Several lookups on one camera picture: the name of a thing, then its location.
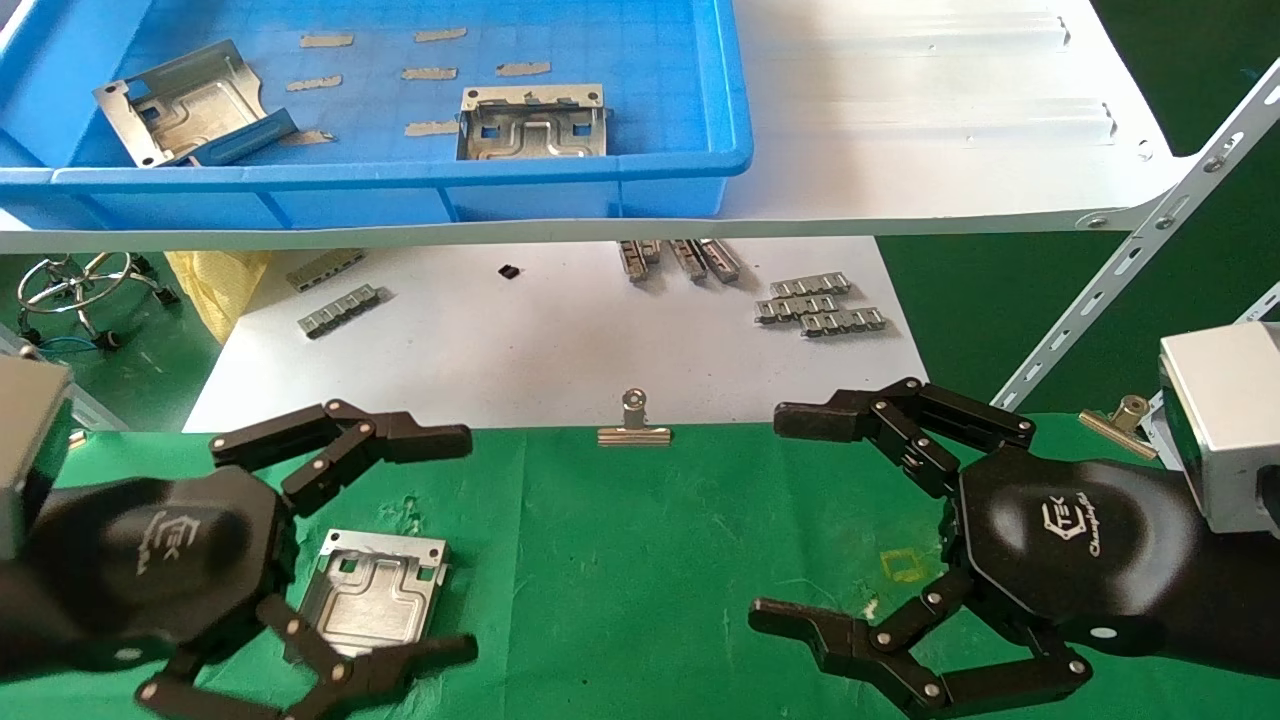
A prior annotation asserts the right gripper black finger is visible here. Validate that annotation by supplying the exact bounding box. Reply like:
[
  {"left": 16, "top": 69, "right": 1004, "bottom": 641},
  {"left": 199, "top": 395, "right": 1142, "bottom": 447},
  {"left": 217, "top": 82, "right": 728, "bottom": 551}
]
[
  {"left": 748, "top": 570, "right": 1093, "bottom": 719},
  {"left": 773, "top": 378, "right": 1036, "bottom": 499}
]

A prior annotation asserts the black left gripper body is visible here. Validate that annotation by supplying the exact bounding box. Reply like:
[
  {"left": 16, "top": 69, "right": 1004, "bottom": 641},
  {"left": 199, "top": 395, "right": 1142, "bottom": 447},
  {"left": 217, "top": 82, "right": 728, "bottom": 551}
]
[{"left": 20, "top": 466, "right": 299, "bottom": 673}]

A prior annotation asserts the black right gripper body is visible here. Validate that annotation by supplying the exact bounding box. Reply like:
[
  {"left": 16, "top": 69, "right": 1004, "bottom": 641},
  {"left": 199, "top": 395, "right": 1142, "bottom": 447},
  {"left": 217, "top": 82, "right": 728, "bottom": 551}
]
[{"left": 945, "top": 447, "right": 1201, "bottom": 626}]

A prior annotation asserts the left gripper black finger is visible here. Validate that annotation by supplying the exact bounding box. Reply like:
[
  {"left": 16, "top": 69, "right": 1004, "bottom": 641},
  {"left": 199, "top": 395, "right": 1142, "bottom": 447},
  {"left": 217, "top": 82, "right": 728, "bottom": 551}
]
[
  {"left": 210, "top": 400, "right": 473, "bottom": 518},
  {"left": 135, "top": 595, "right": 479, "bottom": 720}
]

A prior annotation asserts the stamped metal bracket plate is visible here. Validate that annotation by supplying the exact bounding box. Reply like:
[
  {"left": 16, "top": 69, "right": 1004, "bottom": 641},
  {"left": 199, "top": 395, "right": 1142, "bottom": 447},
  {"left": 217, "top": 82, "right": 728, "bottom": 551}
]
[
  {"left": 456, "top": 84, "right": 609, "bottom": 161},
  {"left": 93, "top": 40, "right": 298, "bottom": 168},
  {"left": 290, "top": 530, "right": 451, "bottom": 661}
]

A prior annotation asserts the brass binder clip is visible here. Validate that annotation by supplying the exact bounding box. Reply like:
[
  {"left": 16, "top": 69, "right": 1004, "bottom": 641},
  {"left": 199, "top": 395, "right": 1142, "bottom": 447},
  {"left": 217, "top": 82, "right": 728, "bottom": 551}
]
[{"left": 1078, "top": 395, "right": 1161, "bottom": 461}]

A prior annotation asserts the white flat board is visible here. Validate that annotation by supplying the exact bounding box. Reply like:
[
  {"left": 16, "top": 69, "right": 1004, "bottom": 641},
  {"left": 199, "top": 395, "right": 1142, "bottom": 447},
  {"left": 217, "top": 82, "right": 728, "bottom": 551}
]
[{"left": 183, "top": 237, "right": 926, "bottom": 433}]

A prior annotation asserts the silver binder clip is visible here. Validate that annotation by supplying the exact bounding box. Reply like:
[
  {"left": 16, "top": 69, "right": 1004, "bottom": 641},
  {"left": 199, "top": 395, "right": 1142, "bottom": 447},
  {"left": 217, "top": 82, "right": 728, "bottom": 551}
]
[{"left": 597, "top": 388, "right": 673, "bottom": 447}]

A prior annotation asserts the chrome stool base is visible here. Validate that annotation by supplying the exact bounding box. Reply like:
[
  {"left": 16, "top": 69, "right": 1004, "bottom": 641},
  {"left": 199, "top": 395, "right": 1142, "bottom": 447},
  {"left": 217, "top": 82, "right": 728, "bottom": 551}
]
[{"left": 15, "top": 252, "right": 181, "bottom": 351}]

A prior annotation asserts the white metal shelf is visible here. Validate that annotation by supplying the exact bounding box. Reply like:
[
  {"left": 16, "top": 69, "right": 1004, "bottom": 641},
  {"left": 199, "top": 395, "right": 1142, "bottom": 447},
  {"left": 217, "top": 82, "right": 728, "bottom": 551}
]
[{"left": 0, "top": 0, "right": 1196, "bottom": 256}]

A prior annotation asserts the blue plastic bin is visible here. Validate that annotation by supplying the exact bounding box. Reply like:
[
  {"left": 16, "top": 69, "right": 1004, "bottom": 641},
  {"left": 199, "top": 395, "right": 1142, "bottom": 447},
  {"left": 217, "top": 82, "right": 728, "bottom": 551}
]
[{"left": 0, "top": 0, "right": 754, "bottom": 231}]

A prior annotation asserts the grey metal frame rail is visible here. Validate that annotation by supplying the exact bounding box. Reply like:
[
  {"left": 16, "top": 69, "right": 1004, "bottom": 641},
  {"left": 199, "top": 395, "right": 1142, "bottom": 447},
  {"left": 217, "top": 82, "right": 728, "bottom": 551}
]
[{"left": 0, "top": 325, "right": 129, "bottom": 433}]

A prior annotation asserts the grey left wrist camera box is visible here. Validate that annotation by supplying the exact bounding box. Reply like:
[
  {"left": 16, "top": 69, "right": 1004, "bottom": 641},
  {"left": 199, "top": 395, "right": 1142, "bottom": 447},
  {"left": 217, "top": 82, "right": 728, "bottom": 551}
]
[{"left": 0, "top": 355, "right": 73, "bottom": 561}]

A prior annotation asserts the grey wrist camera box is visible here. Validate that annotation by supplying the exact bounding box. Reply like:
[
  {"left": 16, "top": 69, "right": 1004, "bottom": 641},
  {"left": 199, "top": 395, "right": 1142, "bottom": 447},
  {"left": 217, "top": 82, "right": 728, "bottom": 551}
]
[
  {"left": 1158, "top": 322, "right": 1280, "bottom": 536},
  {"left": 0, "top": 355, "right": 73, "bottom": 561}
]

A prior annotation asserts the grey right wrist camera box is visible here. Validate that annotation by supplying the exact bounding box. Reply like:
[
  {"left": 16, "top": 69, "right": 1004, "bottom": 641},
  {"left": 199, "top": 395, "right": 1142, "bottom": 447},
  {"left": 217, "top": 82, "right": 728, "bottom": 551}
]
[{"left": 1158, "top": 322, "right": 1280, "bottom": 536}]

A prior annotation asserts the white perforated rack post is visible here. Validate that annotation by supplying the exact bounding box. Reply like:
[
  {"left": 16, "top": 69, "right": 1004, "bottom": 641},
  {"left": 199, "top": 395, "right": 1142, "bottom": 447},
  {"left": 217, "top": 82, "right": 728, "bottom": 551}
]
[
  {"left": 990, "top": 60, "right": 1280, "bottom": 413},
  {"left": 1236, "top": 282, "right": 1280, "bottom": 325}
]

